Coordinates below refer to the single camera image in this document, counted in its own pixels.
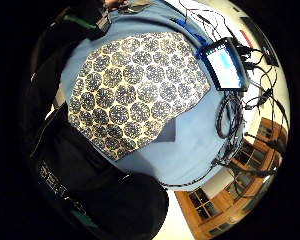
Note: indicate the blue table cover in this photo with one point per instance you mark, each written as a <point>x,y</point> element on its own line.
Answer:
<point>190,143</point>

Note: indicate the blue floral patterned cloth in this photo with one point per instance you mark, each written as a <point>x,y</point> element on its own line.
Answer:
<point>136,90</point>

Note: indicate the wooden cabinet with glass doors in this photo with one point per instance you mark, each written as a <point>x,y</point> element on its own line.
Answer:
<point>220,206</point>

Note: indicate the black tablet with lit screen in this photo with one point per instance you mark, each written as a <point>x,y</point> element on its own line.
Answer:
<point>225,65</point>

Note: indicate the dark flat object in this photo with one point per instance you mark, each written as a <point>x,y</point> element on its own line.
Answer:
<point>136,6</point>

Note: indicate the black flat monitor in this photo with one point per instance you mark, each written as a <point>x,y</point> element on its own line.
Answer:
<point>261,41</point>

